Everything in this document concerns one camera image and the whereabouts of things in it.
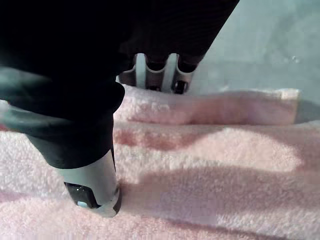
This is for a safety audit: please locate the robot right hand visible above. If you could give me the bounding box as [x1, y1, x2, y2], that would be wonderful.
[0, 0, 240, 218]

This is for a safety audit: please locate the pink terry towel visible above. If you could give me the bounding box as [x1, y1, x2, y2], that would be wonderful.
[0, 84, 320, 240]

